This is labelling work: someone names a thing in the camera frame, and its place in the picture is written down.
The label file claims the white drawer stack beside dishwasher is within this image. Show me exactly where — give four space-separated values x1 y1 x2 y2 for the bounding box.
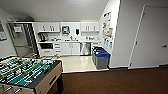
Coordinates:
90 41 101 49

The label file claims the white two-door base cabinet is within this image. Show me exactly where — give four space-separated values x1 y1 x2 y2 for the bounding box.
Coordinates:
62 41 81 56

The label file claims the grey bin green lid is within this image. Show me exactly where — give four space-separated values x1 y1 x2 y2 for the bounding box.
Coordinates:
93 48 107 66

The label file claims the grey bin blue lid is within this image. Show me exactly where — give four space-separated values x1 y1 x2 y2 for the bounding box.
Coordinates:
95 50 111 70

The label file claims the black paper towel dispenser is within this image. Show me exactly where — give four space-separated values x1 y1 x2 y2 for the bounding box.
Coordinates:
60 25 71 36

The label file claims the white drawer stack beside microwave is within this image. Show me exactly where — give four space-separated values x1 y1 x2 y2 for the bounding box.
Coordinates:
53 42 63 56

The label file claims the black coffee machine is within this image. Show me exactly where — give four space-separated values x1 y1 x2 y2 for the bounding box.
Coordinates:
37 32 48 43

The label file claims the stainless steel refrigerator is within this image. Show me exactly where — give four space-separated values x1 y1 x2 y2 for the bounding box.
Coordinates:
7 22 40 58

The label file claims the green foosball table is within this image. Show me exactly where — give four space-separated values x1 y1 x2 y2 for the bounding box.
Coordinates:
0 54 64 94

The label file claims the white door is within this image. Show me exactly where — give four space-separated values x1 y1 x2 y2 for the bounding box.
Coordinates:
129 4 168 69

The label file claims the white three-door wall cabinet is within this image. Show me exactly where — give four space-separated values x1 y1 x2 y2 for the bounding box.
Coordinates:
80 22 100 33

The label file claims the framed wall notice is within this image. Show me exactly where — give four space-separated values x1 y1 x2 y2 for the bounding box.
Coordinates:
0 22 7 42

